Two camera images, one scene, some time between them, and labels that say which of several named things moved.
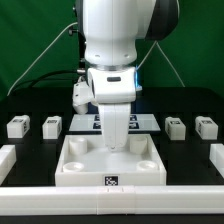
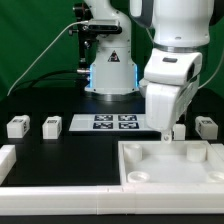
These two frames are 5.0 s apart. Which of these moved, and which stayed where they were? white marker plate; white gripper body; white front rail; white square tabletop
Moved: white gripper body; white square tabletop
Stayed: white front rail; white marker plate
